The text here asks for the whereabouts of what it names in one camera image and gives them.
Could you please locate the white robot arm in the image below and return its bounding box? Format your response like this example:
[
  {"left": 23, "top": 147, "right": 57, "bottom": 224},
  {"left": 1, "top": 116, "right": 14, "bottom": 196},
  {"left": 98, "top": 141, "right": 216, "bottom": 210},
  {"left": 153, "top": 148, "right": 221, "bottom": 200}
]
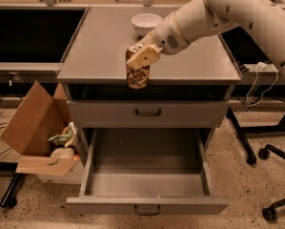
[{"left": 127, "top": 0, "right": 285, "bottom": 79}]

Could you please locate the black caster wheel leg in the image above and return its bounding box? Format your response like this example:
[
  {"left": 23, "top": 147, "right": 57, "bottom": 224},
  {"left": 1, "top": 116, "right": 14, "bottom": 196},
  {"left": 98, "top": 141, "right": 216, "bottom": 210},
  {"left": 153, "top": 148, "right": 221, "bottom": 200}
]
[{"left": 262, "top": 198, "right": 285, "bottom": 221}]

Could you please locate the brown cardboard box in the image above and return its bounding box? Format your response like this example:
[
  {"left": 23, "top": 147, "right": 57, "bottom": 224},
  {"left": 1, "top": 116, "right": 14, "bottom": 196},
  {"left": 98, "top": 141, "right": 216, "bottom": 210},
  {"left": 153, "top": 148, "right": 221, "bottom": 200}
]
[{"left": 0, "top": 81, "right": 83, "bottom": 184}]

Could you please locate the orange soda can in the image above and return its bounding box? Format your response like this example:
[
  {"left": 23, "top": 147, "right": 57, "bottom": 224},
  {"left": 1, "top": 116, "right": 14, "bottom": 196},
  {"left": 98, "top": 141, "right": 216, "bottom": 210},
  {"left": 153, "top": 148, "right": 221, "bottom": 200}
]
[{"left": 126, "top": 45, "right": 150, "bottom": 89}]

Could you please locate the crumpled wrapper trash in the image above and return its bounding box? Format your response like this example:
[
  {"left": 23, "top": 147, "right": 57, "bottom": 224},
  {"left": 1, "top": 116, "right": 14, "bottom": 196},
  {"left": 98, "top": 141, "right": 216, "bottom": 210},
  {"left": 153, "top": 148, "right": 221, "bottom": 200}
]
[{"left": 49, "top": 122, "right": 76, "bottom": 147}]

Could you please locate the black table stand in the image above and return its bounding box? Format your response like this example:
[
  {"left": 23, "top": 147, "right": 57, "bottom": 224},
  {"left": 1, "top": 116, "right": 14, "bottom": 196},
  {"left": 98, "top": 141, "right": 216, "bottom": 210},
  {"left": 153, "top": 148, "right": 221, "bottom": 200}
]
[{"left": 227, "top": 108, "right": 285, "bottom": 165}]

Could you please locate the white cable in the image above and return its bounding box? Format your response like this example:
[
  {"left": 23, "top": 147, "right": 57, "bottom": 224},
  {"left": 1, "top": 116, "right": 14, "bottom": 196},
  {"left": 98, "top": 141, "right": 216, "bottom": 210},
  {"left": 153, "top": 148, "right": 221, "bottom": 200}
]
[{"left": 245, "top": 61, "right": 280, "bottom": 108}]

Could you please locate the white ceramic bowl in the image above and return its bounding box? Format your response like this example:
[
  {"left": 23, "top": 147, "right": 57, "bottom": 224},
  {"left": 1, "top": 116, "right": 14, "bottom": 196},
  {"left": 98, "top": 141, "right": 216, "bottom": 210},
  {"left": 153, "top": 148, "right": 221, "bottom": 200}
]
[{"left": 132, "top": 13, "right": 162, "bottom": 37}]

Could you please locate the closed grey upper drawer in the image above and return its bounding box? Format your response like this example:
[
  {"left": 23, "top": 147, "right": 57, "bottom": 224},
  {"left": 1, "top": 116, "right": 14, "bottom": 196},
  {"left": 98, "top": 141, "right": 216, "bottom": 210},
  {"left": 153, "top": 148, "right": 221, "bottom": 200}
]
[{"left": 67, "top": 100, "right": 228, "bottom": 128}]

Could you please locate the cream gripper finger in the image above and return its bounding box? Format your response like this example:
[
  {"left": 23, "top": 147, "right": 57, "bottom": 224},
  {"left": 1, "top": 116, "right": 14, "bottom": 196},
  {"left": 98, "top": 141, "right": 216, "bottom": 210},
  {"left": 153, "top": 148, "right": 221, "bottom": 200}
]
[
  {"left": 127, "top": 45, "right": 162, "bottom": 70},
  {"left": 134, "top": 31, "right": 154, "bottom": 49}
]

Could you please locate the black left stand foot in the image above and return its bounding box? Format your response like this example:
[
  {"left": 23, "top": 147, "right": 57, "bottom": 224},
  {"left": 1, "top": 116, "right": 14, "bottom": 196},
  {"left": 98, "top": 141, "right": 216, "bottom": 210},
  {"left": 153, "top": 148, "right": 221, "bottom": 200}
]
[{"left": 0, "top": 174, "right": 24, "bottom": 209}]

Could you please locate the grey drawer cabinet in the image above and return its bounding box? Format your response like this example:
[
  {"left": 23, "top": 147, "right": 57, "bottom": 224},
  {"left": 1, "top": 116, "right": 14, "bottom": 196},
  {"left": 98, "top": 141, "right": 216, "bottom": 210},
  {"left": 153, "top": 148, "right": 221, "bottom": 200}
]
[{"left": 58, "top": 6, "right": 239, "bottom": 144}]

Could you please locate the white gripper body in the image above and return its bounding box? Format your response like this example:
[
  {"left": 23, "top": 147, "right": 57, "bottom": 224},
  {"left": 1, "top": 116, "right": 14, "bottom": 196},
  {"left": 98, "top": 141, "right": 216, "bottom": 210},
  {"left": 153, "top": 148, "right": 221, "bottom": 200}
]
[{"left": 153, "top": 12, "right": 190, "bottom": 55}]

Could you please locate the black chair base leg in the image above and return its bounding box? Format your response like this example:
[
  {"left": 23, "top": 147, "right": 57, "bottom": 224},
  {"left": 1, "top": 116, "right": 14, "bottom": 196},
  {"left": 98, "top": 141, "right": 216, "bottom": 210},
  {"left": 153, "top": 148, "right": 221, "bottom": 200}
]
[{"left": 258, "top": 144, "right": 285, "bottom": 160}]

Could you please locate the open grey lower drawer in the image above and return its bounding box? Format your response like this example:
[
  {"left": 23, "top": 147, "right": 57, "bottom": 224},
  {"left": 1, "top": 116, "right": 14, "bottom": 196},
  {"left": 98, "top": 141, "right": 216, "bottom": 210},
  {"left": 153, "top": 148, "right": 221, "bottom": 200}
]
[{"left": 67, "top": 129, "right": 229, "bottom": 216}]

